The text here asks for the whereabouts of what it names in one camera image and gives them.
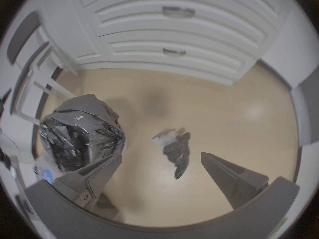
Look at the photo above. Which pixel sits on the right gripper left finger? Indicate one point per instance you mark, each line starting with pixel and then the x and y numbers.
pixel 92 180

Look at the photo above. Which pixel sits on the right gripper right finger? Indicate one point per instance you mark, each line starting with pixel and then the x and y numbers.
pixel 231 183

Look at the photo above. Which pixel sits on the black plastic bag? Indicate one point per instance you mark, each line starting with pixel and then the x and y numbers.
pixel 82 128

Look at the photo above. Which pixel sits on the white printed wrapper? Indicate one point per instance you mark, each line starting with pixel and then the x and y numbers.
pixel 164 139

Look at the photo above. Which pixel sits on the crumpled black plastic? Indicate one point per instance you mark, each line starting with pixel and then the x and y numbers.
pixel 179 153

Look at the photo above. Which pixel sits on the grey curtain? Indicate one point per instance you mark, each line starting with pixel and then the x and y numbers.
pixel 306 113

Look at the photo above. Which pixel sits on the white wardrobe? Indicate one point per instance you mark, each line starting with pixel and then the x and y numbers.
pixel 174 33

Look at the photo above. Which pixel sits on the white chair with grey seat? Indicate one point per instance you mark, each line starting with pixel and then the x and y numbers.
pixel 25 28

